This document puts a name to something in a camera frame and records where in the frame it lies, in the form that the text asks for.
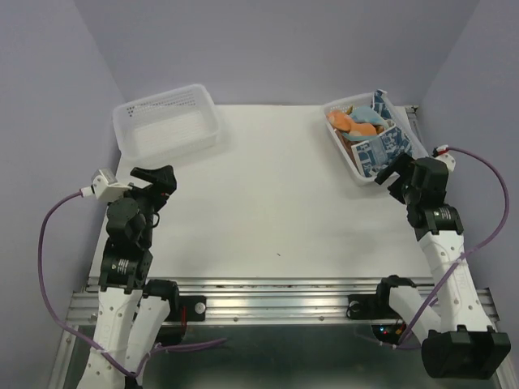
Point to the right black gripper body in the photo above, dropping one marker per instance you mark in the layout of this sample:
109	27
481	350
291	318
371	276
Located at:
409	191

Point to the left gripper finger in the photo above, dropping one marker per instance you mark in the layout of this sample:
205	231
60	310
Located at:
146	175
165	177

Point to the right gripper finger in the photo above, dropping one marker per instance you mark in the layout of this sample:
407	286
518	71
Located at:
399	166
396	188

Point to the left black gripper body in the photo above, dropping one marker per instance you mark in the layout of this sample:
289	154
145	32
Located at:
152	198

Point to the blue white patterned towel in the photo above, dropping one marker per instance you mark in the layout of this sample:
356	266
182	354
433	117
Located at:
377	153

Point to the brown bear towel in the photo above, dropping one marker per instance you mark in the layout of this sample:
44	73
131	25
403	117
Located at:
346	144

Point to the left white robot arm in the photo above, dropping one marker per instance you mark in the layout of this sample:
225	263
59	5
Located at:
131	307

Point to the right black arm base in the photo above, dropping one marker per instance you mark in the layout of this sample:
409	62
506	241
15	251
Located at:
367	307

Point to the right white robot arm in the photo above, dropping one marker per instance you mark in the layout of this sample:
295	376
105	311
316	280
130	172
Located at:
455	335

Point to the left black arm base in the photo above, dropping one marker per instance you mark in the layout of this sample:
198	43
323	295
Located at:
187	308

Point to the right white plastic basket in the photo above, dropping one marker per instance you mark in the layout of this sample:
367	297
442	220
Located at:
346	105

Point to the white plastic basket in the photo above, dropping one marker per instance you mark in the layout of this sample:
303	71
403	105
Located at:
346	105
166	125

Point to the left white plastic basket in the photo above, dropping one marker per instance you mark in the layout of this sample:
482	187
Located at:
166	125

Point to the light blue colourful towel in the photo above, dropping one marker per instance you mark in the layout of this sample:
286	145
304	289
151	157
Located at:
365	114

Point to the orange plush towel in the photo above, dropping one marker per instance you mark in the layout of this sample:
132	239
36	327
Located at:
352	130

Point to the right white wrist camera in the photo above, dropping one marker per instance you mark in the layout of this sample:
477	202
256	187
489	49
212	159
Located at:
442	154

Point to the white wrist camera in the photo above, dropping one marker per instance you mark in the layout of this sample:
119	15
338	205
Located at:
105	187
442	154

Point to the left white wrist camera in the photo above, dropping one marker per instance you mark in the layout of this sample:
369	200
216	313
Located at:
105	187

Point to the right aluminium side rail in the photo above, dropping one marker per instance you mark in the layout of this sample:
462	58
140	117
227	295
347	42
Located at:
412	115

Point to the aluminium mounting rail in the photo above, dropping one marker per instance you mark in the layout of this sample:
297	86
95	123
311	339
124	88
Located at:
264	301

